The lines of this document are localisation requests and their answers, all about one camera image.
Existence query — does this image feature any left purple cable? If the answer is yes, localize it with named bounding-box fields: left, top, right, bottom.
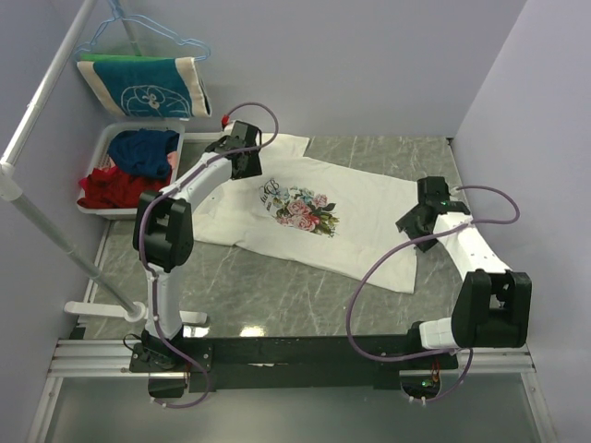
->
left=138, top=101, right=280, bottom=411

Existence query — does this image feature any purple cable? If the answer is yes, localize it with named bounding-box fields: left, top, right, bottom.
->
left=345, top=185, right=522, bottom=403
left=138, top=101, right=280, bottom=411

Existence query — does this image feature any blue wire hanger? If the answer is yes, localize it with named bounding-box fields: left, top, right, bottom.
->
left=73, top=0, right=211, bottom=61

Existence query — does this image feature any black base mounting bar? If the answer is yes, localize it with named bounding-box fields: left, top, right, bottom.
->
left=129, top=336, right=459, bottom=397

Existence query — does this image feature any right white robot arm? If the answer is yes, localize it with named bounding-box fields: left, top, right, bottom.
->
left=396, top=176, right=532, bottom=368

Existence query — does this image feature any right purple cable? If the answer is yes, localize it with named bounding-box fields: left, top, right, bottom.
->
left=345, top=185, right=522, bottom=403

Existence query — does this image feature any teal cartoon towel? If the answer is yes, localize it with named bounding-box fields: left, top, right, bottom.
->
left=77, top=54, right=211, bottom=119

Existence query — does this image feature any navy blue t shirt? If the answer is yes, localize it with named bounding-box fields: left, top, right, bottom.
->
left=107, top=129, right=180, bottom=179

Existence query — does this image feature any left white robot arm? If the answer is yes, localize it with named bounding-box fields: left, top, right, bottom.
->
left=133, top=121, right=262, bottom=371

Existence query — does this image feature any white floral t shirt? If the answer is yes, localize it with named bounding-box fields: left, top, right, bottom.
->
left=193, top=135, right=417, bottom=280

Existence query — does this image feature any white plastic laundry basket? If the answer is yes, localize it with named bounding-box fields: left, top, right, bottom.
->
left=77, top=121, right=185, bottom=220

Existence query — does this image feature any red t shirt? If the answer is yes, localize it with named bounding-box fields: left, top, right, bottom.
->
left=77, top=166, right=171, bottom=210

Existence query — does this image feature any aluminium rail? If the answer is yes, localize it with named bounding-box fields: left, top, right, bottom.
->
left=47, top=340, right=537, bottom=377

